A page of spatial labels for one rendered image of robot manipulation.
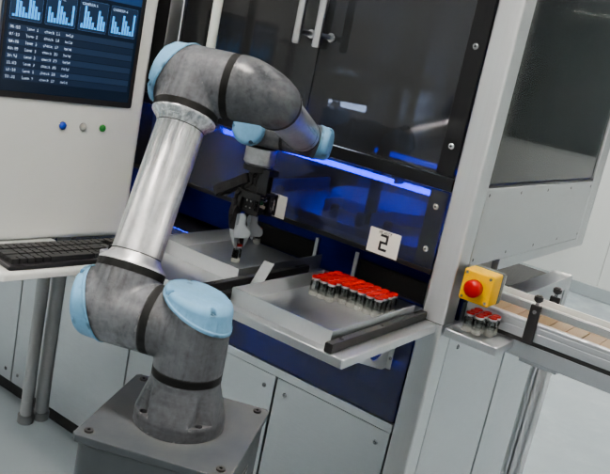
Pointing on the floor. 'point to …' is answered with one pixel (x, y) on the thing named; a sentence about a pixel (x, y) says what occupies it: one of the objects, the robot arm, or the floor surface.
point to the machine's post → (460, 229)
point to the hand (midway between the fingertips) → (237, 241)
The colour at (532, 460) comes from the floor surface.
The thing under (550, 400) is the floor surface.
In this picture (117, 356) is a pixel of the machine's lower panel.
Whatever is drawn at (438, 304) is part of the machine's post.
